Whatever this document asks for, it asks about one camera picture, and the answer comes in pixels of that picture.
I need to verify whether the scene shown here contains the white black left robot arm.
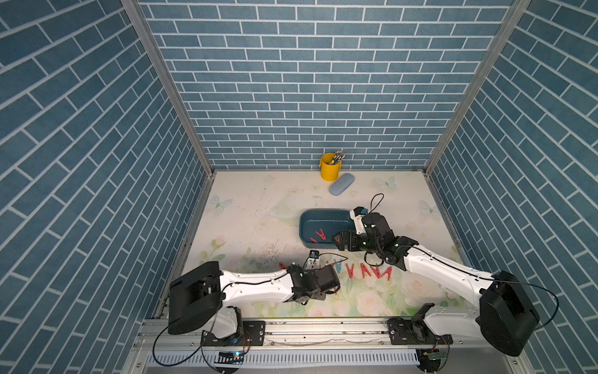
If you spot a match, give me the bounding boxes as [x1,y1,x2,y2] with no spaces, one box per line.
[168,261,340,339]

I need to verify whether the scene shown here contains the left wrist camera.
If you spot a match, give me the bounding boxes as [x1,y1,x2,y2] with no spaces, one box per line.
[305,250,320,270]

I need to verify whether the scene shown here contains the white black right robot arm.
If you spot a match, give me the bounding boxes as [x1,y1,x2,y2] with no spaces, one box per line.
[331,213,540,357]

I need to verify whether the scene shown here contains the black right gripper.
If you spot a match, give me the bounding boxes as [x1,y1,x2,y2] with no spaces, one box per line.
[330,229,381,256]

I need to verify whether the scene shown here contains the right aluminium corner post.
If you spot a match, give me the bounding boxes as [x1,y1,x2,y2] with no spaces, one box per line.
[424,0,531,180]

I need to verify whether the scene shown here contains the red clothespin pile in box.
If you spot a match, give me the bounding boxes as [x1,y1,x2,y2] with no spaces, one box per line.
[310,229,327,243]

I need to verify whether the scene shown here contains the aluminium corner post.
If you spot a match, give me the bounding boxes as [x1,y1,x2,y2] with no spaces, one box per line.
[424,0,531,180]
[121,0,214,179]

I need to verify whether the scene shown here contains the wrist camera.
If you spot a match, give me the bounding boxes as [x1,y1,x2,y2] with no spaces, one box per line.
[350,207,368,235]
[305,250,320,270]

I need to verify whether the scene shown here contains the left aluminium corner post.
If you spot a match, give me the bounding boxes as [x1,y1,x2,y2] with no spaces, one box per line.
[121,0,214,179]

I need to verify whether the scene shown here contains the yellow metal bucket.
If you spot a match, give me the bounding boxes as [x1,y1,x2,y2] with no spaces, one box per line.
[319,153,342,182]

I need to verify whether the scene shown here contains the pens in bucket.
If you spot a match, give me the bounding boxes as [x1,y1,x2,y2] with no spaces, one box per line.
[328,151,345,165]

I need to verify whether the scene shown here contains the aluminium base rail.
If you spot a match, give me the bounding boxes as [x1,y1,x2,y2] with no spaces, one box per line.
[130,316,520,352]

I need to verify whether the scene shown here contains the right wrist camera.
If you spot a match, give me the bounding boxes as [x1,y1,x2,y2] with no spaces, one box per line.
[350,207,368,235]

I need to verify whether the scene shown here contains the teal plastic storage box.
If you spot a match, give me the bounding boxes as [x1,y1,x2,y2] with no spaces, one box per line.
[299,209,355,249]

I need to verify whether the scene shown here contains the grey fabric glasses case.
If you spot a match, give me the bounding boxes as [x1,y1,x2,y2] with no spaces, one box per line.
[329,173,355,196]

